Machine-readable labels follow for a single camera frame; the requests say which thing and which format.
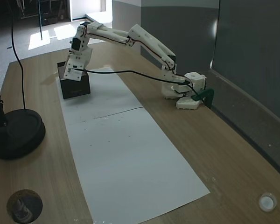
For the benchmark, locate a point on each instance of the dark brown open box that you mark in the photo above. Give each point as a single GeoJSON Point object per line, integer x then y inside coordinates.
{"type": "Point", "coordinates": [77, 89]}

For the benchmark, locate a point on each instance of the small white paper sheet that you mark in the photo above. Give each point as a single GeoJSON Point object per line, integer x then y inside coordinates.
{"type": "Point", "coordinates": [107, 93]}

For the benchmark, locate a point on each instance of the black thin pole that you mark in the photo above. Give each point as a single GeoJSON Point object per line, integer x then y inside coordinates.
{"type": "Point", "coordinates": [40, 21]}

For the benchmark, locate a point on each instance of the black round lamp base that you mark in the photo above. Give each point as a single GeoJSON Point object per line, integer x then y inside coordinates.
{"type": "Point", "coordinates": [18, 135]}

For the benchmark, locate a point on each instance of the large white paper sheet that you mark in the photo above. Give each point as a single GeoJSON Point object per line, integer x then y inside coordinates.
{"type": "Point", "coordinates": [130, 163]}

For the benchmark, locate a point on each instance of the green table clamp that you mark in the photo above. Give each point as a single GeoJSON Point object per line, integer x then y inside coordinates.
{"type": "Point", "coordinates": [204, 94]}

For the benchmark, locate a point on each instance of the white round cap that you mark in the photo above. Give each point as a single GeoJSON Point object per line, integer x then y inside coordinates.
{"type": "Point", "coordinates": [267, 202]}

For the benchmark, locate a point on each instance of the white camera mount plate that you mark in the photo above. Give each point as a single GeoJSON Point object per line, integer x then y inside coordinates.
{"type": "Point", "coordinates": [74, 65]}

